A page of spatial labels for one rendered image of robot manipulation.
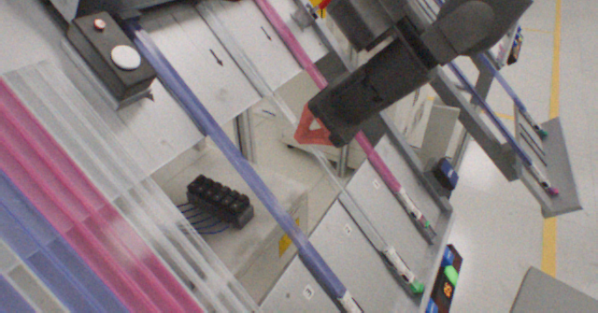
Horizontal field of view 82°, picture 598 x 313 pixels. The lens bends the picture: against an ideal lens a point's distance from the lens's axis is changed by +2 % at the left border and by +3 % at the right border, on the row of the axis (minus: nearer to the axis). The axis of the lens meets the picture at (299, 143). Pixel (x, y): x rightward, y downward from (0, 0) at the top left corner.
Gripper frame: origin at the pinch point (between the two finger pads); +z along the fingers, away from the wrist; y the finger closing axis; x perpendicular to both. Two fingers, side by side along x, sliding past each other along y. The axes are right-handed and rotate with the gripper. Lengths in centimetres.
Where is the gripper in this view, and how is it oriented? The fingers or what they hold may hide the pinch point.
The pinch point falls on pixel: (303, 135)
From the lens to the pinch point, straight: 48.3
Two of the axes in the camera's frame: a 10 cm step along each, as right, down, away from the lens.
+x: 6.2, 7.7, 1.0
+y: -4.9, 4.9, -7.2
